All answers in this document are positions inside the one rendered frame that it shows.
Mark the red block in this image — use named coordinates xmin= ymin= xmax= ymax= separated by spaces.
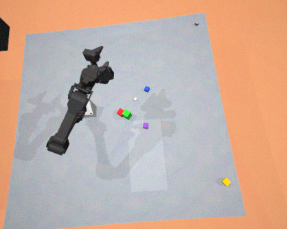
xmin=117 ymin=108 xmax=124 ymax=117

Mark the small yellow block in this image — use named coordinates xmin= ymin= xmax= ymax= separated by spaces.
xmin=222 ymin=178 xmax=231 ymax=186

